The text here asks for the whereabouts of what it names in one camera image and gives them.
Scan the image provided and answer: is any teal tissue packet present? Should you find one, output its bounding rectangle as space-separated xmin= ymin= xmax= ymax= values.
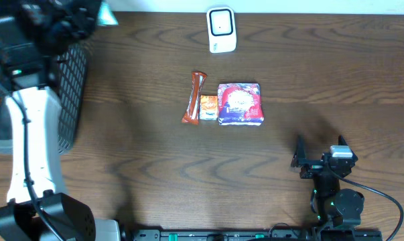
xmin=97 ymin=0 xmax=119 ymax=26

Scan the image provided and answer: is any purple pink floral liner pack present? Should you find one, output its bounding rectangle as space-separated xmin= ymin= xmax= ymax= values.
xmin=217 ymin=83 xmax=264 ymax=126

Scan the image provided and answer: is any orange tissue pack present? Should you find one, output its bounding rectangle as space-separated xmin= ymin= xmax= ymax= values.
xmin=199 ymin=95 xmax=218 ymax=121

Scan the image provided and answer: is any orange-red snack bar wrapper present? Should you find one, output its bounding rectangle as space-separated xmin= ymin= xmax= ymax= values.
xmin=182 ymin=71 xmax=207 ymax=125

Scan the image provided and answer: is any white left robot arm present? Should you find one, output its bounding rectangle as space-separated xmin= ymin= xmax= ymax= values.
xmin=0 ymin=0 xmax=121 ymax=241

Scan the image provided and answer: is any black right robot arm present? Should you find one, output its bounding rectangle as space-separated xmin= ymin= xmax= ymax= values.
xmin=291 ymin=137 xmax=364 ymax=241

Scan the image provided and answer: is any white barcode scanner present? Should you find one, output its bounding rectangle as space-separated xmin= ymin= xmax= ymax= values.
xmin=206 ymin=7 xmax=237 ymax=54

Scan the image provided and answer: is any dark grey plastic basket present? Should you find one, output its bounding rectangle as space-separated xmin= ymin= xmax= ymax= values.
xmin=0 ymin=19 xmax=88 ymax=155

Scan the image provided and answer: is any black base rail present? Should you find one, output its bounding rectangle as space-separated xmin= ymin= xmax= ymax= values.
xmin=133 ymin=228 xmax=382 ymax=241

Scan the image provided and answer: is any black cable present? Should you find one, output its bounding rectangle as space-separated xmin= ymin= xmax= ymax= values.
xmin=325 ymin=160 xmax=404 ymax=241

